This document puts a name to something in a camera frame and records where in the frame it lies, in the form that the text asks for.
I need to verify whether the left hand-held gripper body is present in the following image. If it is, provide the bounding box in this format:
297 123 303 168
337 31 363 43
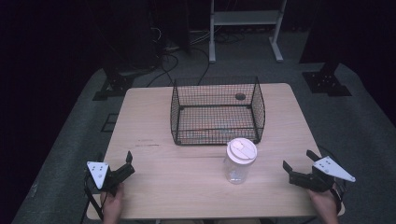
85 161 126 198

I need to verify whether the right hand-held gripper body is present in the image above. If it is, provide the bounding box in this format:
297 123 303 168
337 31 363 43
289 155 357 193

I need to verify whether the clear plastic jar white lid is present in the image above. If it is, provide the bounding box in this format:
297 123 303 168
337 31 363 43
222 137 259 185

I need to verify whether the black wire mesh basket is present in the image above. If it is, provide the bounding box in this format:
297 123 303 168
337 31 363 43
169 76 266 147

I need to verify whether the person's right hand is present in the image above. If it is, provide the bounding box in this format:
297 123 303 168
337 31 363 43
306 186 341 218

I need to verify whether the person's left hand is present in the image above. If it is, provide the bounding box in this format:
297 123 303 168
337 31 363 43
99 182 125 219

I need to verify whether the black metal stand base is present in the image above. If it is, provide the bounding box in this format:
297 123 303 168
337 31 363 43
302 62 353 97
92 69 135 102

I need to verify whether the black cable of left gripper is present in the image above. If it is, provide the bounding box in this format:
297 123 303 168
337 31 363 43
83 174 105 221

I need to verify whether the black floor cable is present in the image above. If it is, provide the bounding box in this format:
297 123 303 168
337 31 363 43
146 53 180 89
191 46 212 87

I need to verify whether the white metal stand frame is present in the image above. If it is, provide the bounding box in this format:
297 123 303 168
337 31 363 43
208 0 288 64

